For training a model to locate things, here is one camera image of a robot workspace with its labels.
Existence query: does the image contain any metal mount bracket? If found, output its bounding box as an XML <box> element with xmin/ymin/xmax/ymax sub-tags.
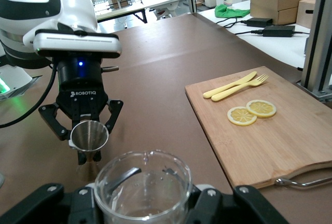
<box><xmin>295</xmin><ymin>78</ymin><xmax>332</xmax><ymax>103</ymax></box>

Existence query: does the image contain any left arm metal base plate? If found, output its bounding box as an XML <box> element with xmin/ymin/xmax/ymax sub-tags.
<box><xmin>0</xmin><ymin>75</ymin><xmax>44</xmax><ymax>100</ymax></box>

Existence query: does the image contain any green cloth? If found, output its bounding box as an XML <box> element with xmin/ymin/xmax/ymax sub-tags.
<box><xmin>214</xmin><ymin>3</ymin><xmax>251</xmax><ymax>19</ymax></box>

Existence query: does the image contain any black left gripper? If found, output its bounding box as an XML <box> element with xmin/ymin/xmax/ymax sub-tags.
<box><xmin>38</xmin><ymin>58</ymin><xmax>124</xmax><ymax>166</ymax></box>

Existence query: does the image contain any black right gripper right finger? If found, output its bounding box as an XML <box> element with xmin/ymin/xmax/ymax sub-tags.
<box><xmin>186</xmin><ymin>184</ymin><xmax>288</xmax><ymax>224</ymax></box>

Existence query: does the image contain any black adapter cable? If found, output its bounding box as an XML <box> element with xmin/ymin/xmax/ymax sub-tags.
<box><xmin>234</xmin><ymin>29</ymin><xmax>264</xmax><ymax>36</ymax></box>
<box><xmin>216</xmin><ymin>18</ymin><xmax>247</xmax><ymax>29</ymax></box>

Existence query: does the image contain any upright camera mount post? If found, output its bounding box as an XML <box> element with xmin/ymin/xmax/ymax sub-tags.
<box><xmin>300</xmin><ymin>0</ymin><xmax>332</xmax><ymax>90</ymax></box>

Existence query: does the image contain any white side table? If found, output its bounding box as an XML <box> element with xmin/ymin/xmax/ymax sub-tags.
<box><xmin>198</xmin><ymin>0</ymin><xmax>332</xmax><ymax>69</ymax></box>

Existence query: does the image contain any black power adapter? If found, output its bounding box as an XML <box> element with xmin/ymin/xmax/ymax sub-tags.
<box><xmin>262</xmin><ymin>25</ymin><xmax>296</xmax><ymax>37</ymax></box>
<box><xmin>245</xmin><ymin>17</ymin><xmax>273</xmax><ymax>27</ymax></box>

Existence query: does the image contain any yellow plastic knife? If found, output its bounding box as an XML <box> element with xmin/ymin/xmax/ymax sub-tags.
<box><xmin>202</xmin><ymin>71</ymin><xmax>258</xmax><ymax>99</ymax></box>

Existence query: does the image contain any small cardboard box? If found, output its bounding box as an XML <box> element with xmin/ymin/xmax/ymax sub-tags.
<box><xmin>296</xmin><ymin>0</ymin><xmax>317</xmax><ymax>29</ymax></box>

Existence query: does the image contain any yellow plastic fork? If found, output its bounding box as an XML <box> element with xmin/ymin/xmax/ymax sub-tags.
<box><xmin>211</xmin><ymin>73</ymin><xmax>269</xmax><ymax>102</ymax></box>

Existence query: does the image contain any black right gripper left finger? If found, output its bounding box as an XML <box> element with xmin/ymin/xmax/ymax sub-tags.
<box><xmin>0</xmin><ymin>183</ymin><xmax>96</xmax><ymax>224</ymax></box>

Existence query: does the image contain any white office desk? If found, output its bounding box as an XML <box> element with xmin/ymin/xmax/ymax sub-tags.
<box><xmin>95</xmin><ymin>0</ymin><xmax>186</xmax><ymax>24</ymax></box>

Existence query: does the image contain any clear glass shaker cup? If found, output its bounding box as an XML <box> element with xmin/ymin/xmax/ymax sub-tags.
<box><xmin>93</xmin><ymin>150</ymin><xmax>193</xmax><ymax>224</ymax></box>

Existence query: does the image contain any wooden cutting board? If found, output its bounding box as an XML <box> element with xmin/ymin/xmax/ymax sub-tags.
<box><xmin>184</xmin><ymin>65</ymin><xmax>332</xmax><ymax>190</ymax></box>

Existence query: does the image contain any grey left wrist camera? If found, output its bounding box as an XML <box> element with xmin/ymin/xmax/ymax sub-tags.
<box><xmin>33</xmin><ymin>29</ymin><xmax>122</xmax><ymax>59</ymax></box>

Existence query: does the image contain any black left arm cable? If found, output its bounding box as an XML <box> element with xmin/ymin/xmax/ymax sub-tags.
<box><xmin>0</xmin><ymin>63</ymin><xmax>58</xmax><ymax>129</ymax></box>

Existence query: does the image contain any lemon slice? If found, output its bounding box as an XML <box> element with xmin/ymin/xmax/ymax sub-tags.
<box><xmin>227</xmin><ymin>106</ymin><xmax>258</xmax><ymax>127</ymax></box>
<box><xmin>245</xmin><ymin>99</ymin><xmax>278</xmax><ymax>119</ymax></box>

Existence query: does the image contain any steel jigger measuring cup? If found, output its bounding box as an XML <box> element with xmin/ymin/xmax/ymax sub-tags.
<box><xmin>70</xmin><ymin>120</ymin><xmax>109</xmax><ymax>180</ymax></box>

